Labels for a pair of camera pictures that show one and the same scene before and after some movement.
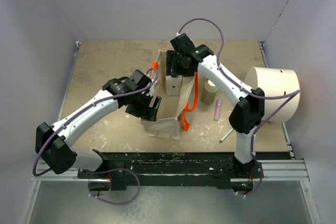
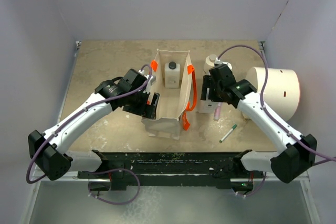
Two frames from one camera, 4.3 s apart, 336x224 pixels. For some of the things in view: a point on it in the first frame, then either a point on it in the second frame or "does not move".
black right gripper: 172,57 → 206,85
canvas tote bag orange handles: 172,110 does not move
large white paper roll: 276,82 does not move
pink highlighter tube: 217,113 does not move
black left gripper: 145,113 does not move
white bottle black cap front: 173,85 → 207,106
